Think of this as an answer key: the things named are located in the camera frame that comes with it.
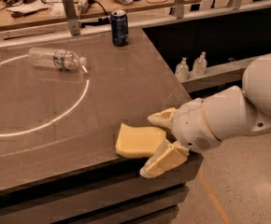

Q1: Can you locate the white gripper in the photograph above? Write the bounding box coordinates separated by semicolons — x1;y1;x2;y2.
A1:
140;98;221;178

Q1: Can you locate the yellow sponge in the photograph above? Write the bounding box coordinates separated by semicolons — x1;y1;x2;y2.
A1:
115;123;166;158

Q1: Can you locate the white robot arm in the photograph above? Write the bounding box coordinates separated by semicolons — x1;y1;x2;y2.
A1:
140;54;271;178

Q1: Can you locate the blue pepsi can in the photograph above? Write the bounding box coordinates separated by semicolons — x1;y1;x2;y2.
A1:
110;10;128;47

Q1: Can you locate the left hand sanitizer bottle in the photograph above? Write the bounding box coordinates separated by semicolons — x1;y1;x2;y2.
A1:
175;57;189;82

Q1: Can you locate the hand sanitizer bottle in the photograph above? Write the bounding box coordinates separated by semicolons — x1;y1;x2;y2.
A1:
193;51;207;76
175;57;189;82

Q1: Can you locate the upper dark drawer front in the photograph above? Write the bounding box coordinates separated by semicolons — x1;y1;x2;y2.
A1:
0;154;203;224

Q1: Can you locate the dark drawer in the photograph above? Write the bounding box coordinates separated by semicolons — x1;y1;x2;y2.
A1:
70;185;189;224
122;205;179;224
0;154;203;224

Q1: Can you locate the right hand sanitizer bottle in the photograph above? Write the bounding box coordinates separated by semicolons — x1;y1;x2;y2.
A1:
193;51;207;76

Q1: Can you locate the lower dark drawer front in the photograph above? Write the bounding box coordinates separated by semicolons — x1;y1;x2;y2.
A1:
122;205;179;224

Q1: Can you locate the middle dark drawer front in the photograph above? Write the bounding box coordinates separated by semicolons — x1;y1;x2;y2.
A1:
70;185;189;224

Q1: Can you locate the clear plastic water bottle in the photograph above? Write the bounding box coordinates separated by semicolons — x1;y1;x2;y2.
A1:
28;47;86;70

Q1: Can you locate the grey metal shelf rail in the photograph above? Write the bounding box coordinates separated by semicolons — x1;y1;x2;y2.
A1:
182;57;256;92

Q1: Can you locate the grey metal rail post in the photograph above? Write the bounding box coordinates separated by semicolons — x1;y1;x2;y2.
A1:
173;0;184;19

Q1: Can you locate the grey metal bracket post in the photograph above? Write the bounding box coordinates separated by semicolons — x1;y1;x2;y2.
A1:
62;0;80;35

